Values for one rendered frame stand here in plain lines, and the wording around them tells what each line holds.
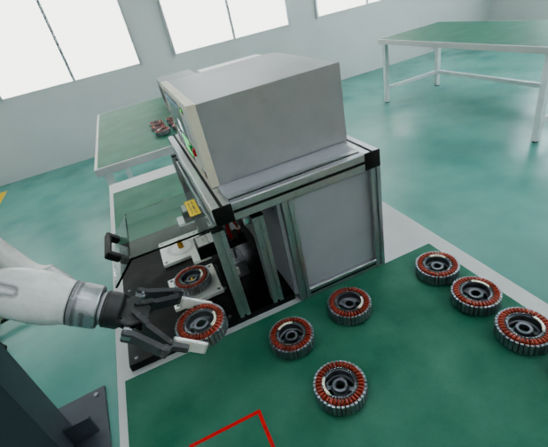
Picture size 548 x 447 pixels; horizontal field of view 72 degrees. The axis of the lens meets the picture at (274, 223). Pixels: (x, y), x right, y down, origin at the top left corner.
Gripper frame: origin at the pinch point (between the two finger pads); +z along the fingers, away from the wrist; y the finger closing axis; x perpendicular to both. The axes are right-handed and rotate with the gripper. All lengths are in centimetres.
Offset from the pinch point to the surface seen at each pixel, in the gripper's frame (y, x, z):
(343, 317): -6.6, 4.2, 34.4
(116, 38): -483, -37, -145
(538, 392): 18, 17, 64
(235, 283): -15.7, 0.3, 7.6
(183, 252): -50, -20, -7
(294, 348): 0.3, -2.1, 22.8
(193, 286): -26.1, -12.8, -1.6
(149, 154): -180, -45, -41
